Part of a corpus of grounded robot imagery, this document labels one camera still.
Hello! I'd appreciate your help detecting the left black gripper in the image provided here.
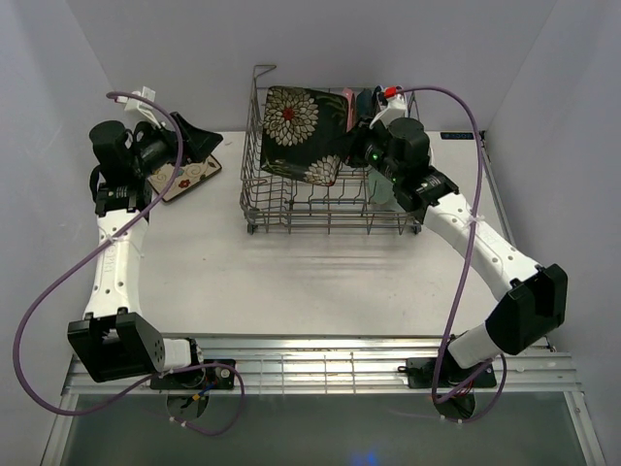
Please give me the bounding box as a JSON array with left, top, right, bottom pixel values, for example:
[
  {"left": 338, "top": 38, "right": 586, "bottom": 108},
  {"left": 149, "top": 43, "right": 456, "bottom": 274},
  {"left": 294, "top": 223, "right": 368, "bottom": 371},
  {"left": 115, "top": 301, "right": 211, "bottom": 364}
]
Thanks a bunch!
[{"left": 131, "top": 113, "right": 223, "bottom": 179}]

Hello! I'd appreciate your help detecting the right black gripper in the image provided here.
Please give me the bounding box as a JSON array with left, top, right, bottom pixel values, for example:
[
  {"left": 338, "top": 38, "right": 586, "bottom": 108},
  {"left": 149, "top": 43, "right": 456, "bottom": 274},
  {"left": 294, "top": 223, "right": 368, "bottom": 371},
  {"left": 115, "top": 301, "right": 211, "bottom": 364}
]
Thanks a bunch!
[{"left": 329, "top": 116, "right": 402, "bottom": 184}]

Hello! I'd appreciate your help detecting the cream square floral plate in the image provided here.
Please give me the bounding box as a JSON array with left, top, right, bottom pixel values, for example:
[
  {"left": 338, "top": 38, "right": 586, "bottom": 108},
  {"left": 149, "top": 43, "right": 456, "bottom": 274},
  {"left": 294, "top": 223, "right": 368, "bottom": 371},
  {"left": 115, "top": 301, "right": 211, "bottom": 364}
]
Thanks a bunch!
[{"left": 147, "top": 154, "right": 222, "bottom": 203}]

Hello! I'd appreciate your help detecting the dark teal square plate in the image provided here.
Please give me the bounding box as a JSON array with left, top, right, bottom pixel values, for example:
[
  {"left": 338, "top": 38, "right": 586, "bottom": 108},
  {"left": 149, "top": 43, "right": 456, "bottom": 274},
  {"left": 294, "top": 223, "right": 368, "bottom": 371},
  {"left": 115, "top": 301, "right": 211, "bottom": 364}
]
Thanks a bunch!
[{"left": 356, "top": 88, "right": 375, "bottom": 119}]

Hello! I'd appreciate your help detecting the dark square floral plate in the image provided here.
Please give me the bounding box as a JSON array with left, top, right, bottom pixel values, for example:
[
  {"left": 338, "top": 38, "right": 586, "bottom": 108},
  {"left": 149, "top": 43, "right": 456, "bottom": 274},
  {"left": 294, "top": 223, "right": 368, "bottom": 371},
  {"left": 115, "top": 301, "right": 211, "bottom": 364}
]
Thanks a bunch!
[{"left": 260, "top": 85, "right": 349, "bottom": 186}]

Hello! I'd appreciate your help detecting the pink polka dot plate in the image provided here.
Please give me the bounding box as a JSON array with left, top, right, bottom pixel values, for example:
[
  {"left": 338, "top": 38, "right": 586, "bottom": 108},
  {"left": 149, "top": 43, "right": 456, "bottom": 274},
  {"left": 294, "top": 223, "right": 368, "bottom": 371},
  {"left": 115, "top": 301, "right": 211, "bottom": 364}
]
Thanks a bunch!
[{"left": 343, "top": 87, "right": 356, "bottom": 131}]

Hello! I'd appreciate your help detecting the round teal rimmed plate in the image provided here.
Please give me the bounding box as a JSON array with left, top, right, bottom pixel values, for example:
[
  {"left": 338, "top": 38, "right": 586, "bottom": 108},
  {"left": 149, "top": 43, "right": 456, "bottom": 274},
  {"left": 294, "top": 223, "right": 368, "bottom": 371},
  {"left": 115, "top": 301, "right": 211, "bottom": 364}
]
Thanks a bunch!
[{"left": 372, "top": 85, "right": 387, "bottom": 110}]

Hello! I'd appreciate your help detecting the mint green flower plate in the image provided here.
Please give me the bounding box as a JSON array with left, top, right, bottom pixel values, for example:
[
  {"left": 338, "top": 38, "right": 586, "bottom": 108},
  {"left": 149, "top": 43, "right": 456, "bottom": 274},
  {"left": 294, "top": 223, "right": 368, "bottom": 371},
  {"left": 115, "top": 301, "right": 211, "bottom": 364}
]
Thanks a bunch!
[{"left": 367, "top": 169, "right": 395, "bottom": 211}]

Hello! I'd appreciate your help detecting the white oval plate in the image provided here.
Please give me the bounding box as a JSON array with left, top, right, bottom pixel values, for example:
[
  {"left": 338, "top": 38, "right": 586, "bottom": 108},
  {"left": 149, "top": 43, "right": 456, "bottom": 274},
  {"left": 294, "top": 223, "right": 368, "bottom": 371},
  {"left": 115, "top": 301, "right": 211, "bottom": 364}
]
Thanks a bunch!
[{"left": 389, "top": 142, "right": 433, "bottom": 213}]

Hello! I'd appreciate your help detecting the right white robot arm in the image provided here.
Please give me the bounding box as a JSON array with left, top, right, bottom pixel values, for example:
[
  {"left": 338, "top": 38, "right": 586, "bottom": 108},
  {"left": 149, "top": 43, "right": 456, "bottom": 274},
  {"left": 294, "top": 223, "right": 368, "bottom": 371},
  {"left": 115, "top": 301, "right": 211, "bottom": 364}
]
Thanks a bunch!
[{"left": 345, "top": 117, "right": 569, "bottom": 385}]

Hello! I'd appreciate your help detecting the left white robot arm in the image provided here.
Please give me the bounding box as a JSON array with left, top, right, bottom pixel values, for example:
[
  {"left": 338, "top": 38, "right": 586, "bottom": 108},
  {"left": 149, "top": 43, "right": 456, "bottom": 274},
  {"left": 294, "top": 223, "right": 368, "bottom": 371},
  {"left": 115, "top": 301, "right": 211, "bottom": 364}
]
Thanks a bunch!
[{"left": 67, "top": 112, "right": 222, "bottom": 388}]

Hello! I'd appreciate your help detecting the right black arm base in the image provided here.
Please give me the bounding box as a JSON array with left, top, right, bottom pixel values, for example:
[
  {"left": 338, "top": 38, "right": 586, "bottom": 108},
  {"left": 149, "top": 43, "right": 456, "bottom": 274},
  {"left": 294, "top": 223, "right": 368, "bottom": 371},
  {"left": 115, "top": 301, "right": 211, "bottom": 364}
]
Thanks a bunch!
[{"left": 397, "top": 357, "right": 497, "bottom": 388}]

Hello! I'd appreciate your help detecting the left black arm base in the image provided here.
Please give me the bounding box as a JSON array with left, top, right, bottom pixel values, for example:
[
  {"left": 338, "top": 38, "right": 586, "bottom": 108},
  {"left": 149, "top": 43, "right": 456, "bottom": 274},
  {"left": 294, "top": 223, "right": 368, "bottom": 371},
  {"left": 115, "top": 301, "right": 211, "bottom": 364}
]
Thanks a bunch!
[{"left": 149, "top": 359, "right": 237, "bottom": 392}]

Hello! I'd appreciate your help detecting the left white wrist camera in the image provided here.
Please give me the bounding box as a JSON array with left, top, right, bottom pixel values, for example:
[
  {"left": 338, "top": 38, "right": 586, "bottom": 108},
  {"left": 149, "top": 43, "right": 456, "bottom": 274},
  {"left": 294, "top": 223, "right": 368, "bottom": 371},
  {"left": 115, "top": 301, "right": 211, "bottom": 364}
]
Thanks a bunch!
[{"left": 114, "top": 86, "right": 166, "bottom": 128}]

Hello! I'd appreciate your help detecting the grey wire dish rack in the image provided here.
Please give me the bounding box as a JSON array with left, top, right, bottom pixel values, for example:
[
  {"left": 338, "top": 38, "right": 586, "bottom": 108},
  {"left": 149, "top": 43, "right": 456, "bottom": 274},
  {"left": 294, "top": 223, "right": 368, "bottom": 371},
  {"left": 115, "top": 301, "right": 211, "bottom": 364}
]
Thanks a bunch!
[{"left": 240, "top": 64, "right": 422, "bottom": 235}]

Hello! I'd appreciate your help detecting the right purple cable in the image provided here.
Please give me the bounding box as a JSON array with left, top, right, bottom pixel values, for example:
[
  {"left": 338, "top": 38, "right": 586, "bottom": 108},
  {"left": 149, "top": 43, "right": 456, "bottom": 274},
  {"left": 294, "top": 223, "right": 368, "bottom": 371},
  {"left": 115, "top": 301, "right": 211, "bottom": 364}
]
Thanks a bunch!
[{"left": 382, "top": 85, "right": 508, "bottom": 426}]

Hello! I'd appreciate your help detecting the purple cable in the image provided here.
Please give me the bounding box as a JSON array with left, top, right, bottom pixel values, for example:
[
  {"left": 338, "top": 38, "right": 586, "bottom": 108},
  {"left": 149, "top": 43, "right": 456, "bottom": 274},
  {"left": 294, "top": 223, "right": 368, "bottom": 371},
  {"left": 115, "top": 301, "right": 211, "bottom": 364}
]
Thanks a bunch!
[
  {"left": 12, "top": 90, "right": 246, "bottom": 437},
  {"left": 382, "top": 85, "right": 508, "bottom": 426}
]

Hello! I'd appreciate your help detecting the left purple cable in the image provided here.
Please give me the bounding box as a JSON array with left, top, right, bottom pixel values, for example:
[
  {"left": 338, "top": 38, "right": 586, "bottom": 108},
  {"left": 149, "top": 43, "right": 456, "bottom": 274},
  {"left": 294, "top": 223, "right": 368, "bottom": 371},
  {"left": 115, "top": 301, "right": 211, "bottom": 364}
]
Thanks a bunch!
[{"left": 12, "top": 90, "right": 246, "bottom": 437}]

